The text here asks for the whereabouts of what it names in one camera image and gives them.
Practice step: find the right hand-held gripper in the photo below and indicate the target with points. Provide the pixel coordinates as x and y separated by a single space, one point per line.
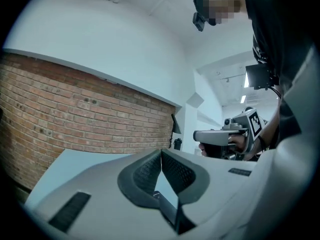
250 131

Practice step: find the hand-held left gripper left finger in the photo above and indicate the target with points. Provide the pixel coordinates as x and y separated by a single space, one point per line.
100 189

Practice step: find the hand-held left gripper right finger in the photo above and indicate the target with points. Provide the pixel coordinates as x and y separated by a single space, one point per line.
215 184

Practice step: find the person's right forearm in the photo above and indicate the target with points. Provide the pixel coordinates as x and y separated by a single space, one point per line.
268 131

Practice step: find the person's right hand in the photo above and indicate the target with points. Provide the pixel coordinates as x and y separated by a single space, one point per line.
237 144

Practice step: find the black desk lamp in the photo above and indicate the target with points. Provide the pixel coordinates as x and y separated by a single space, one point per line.
176 124

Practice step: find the ceiling light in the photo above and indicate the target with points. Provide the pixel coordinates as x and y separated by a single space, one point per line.
243 99

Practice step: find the black chest device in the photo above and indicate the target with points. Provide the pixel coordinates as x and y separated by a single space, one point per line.
260 76

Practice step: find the person's black shirt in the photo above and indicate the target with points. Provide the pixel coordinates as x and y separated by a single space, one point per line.
275 34

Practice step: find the person's head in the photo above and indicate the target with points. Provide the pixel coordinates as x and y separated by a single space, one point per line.
215 1

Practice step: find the black head camera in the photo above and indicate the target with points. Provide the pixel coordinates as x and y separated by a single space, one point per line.
199 21

